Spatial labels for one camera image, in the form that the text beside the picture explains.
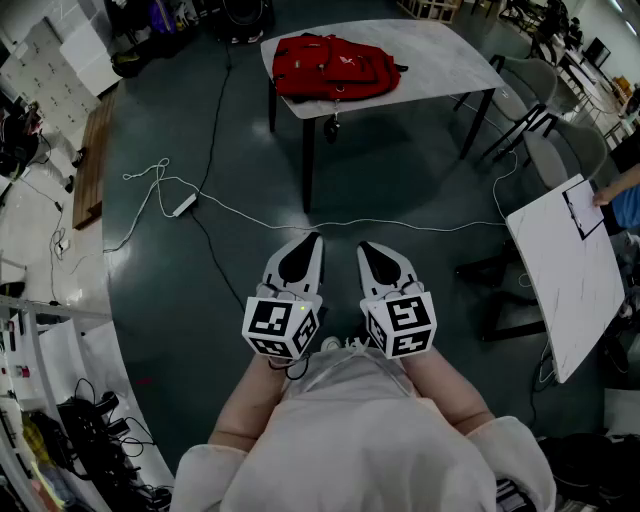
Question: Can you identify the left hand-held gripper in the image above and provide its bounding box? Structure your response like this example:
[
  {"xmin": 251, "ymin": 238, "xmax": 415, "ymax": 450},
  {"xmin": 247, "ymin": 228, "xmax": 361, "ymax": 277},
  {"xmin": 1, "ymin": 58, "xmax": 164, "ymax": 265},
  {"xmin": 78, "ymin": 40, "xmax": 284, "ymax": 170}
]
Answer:
[{"xmin": 242, "ymin": 232, "xmax": 326, "ymax": 361}]

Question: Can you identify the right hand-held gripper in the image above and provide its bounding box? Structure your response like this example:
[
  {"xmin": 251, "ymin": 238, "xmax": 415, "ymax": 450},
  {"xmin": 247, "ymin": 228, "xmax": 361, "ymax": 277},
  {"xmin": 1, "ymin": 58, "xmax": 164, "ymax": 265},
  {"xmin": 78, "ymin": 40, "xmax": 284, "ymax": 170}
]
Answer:
[{"xmin": 356, "ymin": 241, "xmax": 438, "ymax": 361}]

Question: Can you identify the red backpack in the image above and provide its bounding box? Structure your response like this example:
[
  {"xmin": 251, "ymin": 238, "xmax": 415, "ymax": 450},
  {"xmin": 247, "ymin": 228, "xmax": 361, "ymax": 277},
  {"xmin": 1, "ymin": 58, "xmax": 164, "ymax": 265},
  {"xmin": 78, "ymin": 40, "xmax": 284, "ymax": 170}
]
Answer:
[{"xmin": 271, "ymin": 32, "xmax": 410, "ymax": 145}]

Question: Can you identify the person's left forearm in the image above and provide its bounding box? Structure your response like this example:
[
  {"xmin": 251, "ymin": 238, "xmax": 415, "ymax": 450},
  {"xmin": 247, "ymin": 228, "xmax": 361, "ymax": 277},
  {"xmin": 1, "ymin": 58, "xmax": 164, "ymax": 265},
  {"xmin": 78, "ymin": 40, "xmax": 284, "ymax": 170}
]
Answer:
[{"xmin": 207, "ymin": 352, "xmax": 301, "ymax": 447}]

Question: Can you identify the person's right forearm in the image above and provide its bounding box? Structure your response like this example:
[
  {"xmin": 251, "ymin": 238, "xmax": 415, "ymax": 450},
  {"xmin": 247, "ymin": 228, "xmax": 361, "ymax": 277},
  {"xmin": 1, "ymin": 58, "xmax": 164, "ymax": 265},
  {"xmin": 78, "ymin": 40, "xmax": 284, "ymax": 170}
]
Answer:
[{"xmin": 399, "ymin": 344, "xmax": 497, "ymax": 442}]

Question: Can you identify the white power strip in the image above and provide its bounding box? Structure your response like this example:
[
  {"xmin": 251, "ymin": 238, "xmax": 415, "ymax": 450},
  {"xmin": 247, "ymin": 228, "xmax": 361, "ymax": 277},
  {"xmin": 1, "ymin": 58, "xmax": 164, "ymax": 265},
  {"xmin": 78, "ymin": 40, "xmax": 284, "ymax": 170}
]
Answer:
[{"xmin": 171, "ymin": 193, "xmax": 199, "ymax": 219}]

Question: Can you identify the person's white shirt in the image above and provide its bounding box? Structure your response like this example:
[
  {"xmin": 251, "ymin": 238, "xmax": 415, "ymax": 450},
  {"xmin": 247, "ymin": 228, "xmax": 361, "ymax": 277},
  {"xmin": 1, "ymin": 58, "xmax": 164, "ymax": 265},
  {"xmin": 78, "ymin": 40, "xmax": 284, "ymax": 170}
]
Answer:
[{"xmin": 169, "ymin": 344, "xmax": 557, "ymax": 512}]

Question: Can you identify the white marble table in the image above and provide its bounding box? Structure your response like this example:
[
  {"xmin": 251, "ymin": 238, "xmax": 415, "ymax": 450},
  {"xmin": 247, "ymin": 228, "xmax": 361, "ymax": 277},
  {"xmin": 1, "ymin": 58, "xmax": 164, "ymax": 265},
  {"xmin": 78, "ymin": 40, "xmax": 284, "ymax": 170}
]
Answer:
[{"xmin": 454, "ymin": 173, "xmax": 626, "ymax": 385}]

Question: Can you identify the black clipboard with paper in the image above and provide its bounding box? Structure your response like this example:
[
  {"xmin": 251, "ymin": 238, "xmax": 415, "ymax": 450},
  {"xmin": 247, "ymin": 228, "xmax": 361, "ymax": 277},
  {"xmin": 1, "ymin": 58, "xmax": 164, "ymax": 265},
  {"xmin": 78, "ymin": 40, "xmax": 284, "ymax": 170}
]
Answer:
[{"xmin": 561, "ymin": 178, "xmax": 607, "ymax": 243}]

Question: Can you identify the wooden platform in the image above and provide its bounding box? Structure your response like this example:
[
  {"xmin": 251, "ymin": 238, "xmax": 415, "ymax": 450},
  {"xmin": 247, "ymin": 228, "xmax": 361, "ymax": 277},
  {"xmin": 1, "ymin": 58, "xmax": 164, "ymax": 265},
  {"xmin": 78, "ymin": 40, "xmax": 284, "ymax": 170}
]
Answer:
[{"xmin": 72, "ymin": 89, "xmax": 119, "ymax": 231}]

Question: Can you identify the grey marble table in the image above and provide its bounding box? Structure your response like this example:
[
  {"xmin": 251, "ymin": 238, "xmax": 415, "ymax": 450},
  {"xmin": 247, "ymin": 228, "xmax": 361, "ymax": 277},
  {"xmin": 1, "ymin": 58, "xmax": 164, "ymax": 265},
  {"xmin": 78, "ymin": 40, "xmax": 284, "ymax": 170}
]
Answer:
[{"xmin": 259, "ymin": 18, "xmax": 507, "ymax": 214}]

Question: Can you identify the white shelf rack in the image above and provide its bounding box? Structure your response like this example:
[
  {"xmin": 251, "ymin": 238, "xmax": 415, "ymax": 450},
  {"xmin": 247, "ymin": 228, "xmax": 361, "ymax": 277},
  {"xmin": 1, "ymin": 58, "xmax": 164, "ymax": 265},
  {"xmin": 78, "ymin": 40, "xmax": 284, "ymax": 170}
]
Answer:
[{"xmin": 0, "ymin": 294, "xmax": 176, "ymax": 512}]

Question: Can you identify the black bag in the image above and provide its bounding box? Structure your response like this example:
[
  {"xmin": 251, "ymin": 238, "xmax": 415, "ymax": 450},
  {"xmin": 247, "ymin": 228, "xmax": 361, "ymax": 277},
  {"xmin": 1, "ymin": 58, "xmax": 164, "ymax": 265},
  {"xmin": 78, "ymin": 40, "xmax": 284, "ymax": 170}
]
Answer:
[{"xmin": 538, "ymin": 432, "xmax": 640, "ymax": 512}]

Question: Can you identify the white box cabinet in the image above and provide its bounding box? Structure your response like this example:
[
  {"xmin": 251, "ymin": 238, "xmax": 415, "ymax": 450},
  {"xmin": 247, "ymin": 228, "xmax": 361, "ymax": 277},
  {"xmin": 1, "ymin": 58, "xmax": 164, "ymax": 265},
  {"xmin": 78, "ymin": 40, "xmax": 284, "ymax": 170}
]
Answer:
[{"xmin": 58, "ymin": 17, "xmax": 125, "ymax": 99}]

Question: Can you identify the black monitor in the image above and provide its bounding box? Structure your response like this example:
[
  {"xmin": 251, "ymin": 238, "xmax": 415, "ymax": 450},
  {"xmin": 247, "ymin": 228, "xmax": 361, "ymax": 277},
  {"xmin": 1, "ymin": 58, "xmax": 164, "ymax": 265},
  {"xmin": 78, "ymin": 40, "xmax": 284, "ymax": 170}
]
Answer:
[{"xmin": 583, "ymin": 37, "xmax": 612, "ymax": 70}]

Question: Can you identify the white locker cabinet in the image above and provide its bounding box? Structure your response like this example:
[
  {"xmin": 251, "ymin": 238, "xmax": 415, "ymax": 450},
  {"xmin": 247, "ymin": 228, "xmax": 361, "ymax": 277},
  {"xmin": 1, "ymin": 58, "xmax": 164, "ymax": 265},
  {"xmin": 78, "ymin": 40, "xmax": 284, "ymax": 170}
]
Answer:
[{"xmin": 0, "ymin": 17, "xmax": 104, "ymax": 146}]

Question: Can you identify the long white floor cable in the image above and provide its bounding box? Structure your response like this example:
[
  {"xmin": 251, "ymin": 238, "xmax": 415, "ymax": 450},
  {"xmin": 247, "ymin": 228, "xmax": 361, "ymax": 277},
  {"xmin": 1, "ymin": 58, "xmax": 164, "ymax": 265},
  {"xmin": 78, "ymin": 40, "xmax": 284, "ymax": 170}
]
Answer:
[{"xmin": 194, "ymin": 148, "xmax": 520, "ymax": 235}]

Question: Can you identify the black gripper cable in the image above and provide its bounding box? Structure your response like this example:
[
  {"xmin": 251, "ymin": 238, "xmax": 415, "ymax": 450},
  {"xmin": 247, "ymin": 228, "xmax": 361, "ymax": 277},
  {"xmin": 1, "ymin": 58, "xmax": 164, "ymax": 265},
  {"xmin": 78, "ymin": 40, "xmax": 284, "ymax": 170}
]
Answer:
[{"xmin": 268, "ymin": 352, "xmax": 312, "ymax": 382}]

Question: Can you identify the black floor cable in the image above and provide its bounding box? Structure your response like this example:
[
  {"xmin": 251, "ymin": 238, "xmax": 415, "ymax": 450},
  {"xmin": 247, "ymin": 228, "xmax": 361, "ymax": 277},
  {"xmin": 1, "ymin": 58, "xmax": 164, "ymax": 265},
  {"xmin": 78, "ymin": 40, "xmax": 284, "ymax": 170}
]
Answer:
[{"xmin": 188, "ymin": 44, "xmax": 247, "ymax": 301}]

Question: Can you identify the looped white cable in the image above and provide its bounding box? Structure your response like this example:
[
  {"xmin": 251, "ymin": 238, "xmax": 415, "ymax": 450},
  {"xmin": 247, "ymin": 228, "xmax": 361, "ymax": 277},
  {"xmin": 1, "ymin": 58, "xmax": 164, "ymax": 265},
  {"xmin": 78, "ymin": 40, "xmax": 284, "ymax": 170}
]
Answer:
[{"xmin": 102, "ymin": 157, "xmax": 172, "ymax": 254}]

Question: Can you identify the pile of black cables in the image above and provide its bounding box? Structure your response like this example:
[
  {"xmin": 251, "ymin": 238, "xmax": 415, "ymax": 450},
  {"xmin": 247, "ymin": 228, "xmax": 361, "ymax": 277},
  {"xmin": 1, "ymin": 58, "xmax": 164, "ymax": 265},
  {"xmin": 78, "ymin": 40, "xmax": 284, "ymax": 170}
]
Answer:
[{"xmin": 55, "ymin": 378, "xmax": 174, "ymax": 512}]

